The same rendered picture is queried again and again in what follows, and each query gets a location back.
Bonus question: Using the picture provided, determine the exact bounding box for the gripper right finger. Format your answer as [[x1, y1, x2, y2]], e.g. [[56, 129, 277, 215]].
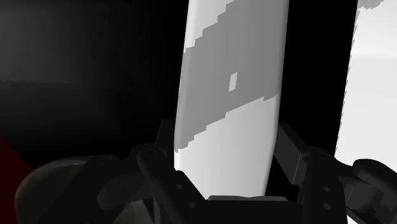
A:
[[274, 122, 397, 224]]

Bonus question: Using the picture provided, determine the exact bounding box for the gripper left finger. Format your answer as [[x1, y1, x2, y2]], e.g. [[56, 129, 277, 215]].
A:
[[83, 119, 207, 224]]

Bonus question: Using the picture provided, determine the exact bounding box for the white tall rounded cylinder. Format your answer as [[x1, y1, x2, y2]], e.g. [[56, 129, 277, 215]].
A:
[[172, 0, 291, 200]]

